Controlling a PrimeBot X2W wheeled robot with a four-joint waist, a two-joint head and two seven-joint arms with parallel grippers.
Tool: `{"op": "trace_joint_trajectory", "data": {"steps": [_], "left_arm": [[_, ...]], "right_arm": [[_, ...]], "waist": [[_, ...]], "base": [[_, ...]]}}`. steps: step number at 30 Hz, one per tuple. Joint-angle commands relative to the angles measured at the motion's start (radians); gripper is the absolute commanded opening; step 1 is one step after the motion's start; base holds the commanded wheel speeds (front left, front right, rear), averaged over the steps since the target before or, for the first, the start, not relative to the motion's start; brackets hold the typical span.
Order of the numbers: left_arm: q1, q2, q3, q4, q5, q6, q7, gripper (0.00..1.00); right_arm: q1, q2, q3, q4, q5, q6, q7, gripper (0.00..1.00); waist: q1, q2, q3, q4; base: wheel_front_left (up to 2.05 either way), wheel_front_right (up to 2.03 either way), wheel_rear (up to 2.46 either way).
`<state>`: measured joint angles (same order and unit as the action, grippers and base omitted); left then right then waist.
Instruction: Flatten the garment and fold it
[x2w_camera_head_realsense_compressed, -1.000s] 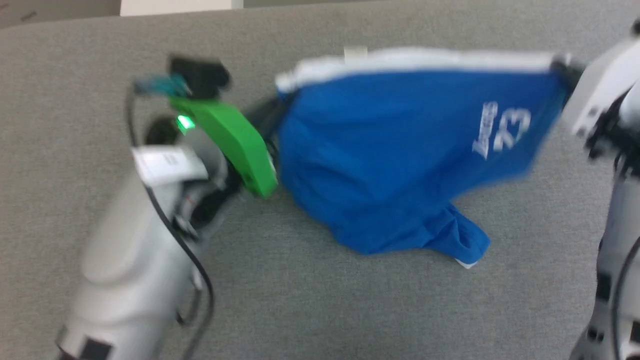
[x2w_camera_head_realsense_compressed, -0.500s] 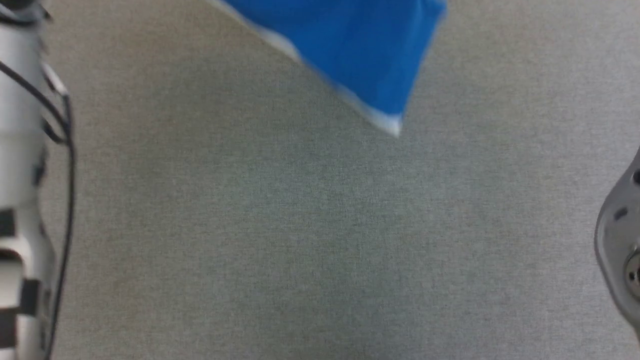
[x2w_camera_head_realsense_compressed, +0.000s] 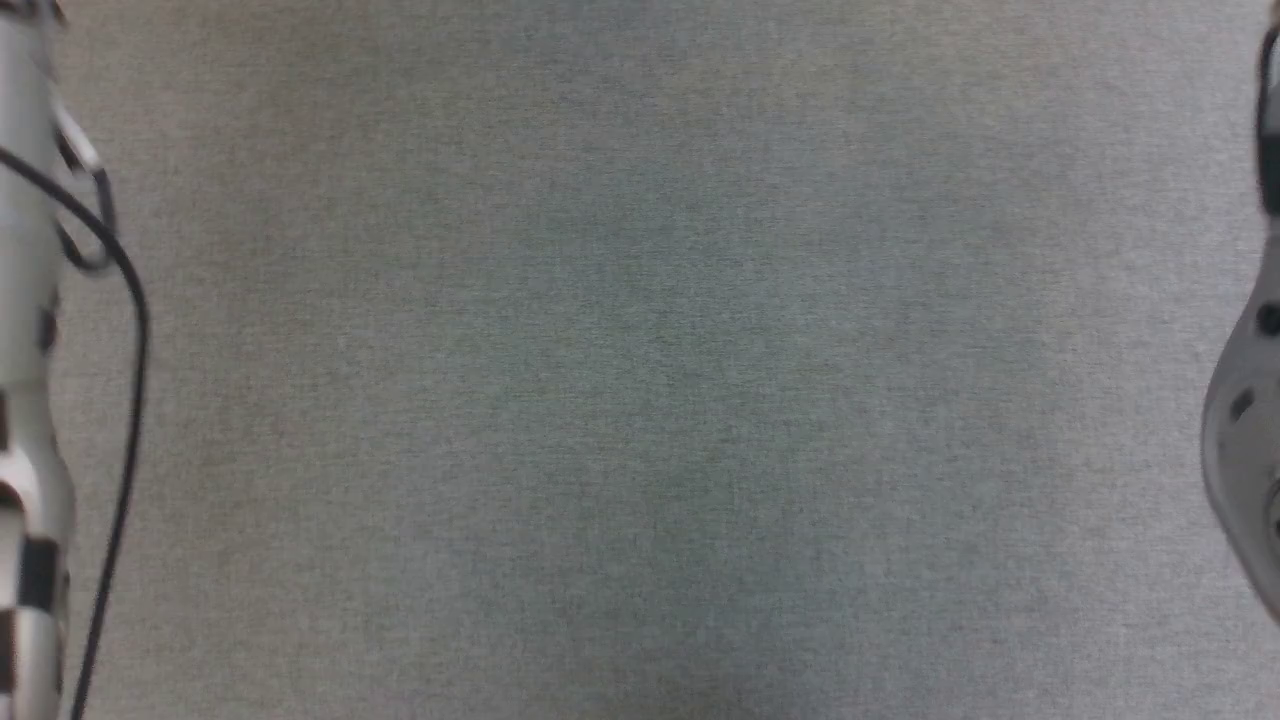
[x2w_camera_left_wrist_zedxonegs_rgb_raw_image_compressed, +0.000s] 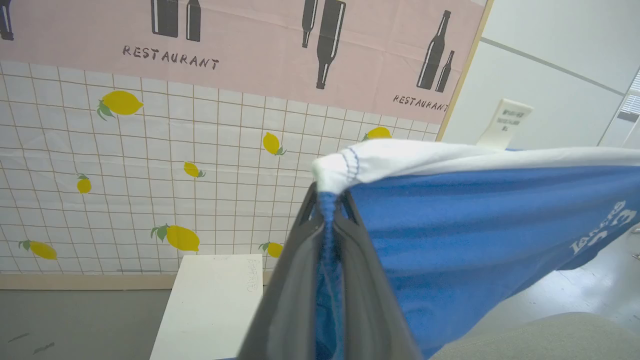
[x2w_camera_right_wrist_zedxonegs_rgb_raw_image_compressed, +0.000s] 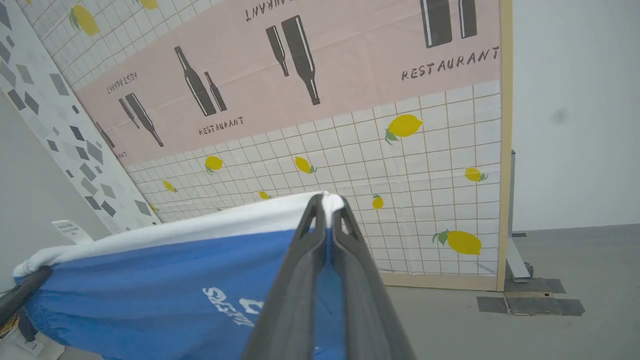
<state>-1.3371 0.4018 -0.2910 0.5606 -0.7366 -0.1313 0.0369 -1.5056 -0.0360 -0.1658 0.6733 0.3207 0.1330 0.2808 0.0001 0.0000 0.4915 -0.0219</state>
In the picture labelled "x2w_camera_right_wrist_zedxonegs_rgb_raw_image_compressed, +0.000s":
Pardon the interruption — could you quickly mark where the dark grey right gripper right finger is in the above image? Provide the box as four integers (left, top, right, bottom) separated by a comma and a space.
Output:
332, 197, 417, 360

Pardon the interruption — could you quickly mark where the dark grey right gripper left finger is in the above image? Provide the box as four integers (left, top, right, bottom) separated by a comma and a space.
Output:
241, 194, 329, 360

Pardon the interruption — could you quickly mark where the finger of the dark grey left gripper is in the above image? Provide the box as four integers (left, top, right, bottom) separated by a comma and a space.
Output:
0, 266, 52, 327
17, 309, 37, 343

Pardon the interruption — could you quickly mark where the blue garment with white waistband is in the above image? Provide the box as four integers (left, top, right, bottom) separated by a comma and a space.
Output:
12, 191, 351, 360

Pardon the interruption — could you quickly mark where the grey metal panel foot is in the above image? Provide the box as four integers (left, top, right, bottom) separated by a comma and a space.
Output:
505, 150, 534, 281

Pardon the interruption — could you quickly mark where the grey terrazzo print partition panel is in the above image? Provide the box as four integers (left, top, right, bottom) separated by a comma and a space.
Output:
0, 0, 161, 236

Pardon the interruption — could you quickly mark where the small grey floor tape patch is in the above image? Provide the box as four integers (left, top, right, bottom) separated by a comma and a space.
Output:
504, 278, 566, 294

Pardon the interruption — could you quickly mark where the large grey floor tape patch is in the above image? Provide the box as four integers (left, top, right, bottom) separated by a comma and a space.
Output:
476, 296, 586, 317

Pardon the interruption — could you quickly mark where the lemon print partition panel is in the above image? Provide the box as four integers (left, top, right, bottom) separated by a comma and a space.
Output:
15, 0, 513, 292

